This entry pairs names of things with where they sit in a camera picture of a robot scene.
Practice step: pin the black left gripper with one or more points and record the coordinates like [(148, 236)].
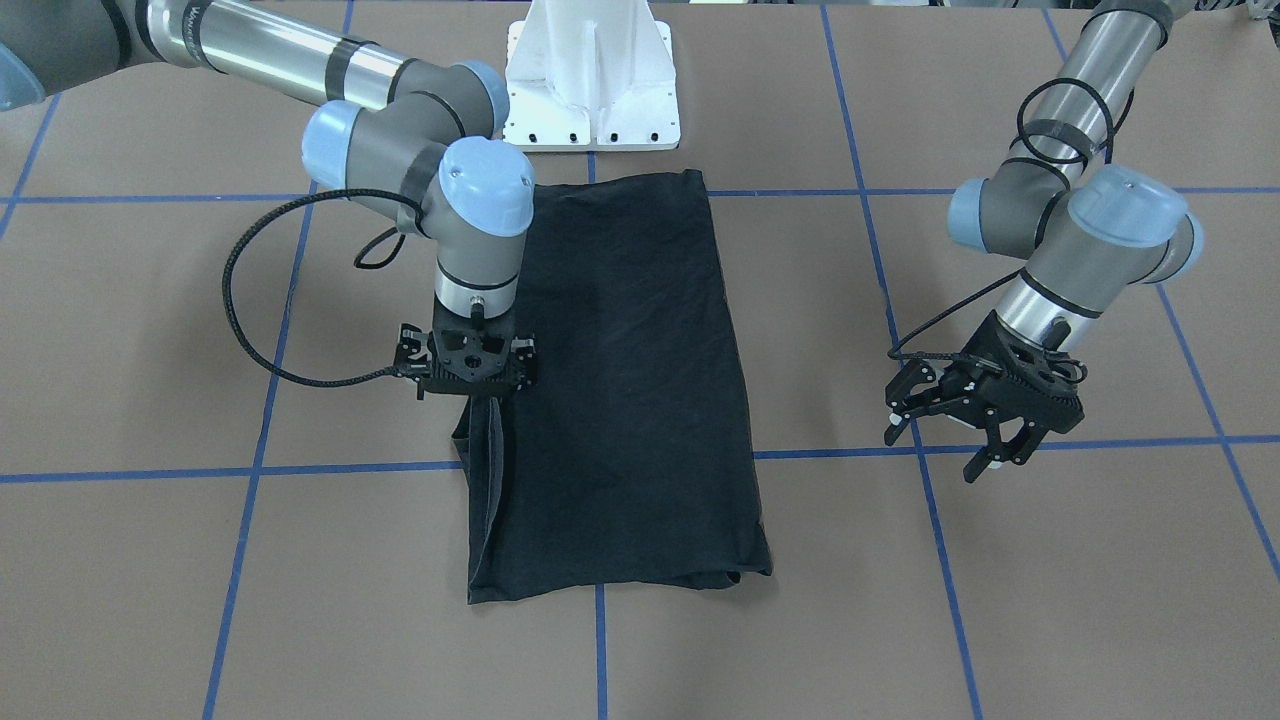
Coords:
[(972, 371)]

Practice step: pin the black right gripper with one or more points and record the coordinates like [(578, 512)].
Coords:
[(409, 353)]

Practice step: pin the black graphic t-shirt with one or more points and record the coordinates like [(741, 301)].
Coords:
[(630, 459)]

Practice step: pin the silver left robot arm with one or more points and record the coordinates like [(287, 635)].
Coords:
[(1085, 227)]

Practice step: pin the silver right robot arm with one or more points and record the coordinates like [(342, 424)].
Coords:
[(416, 143)]

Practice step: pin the blue tape line lengthwise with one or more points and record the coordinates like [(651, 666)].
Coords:
[(219, 660)]

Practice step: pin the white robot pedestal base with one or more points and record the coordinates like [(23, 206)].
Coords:
[(591, 76)]

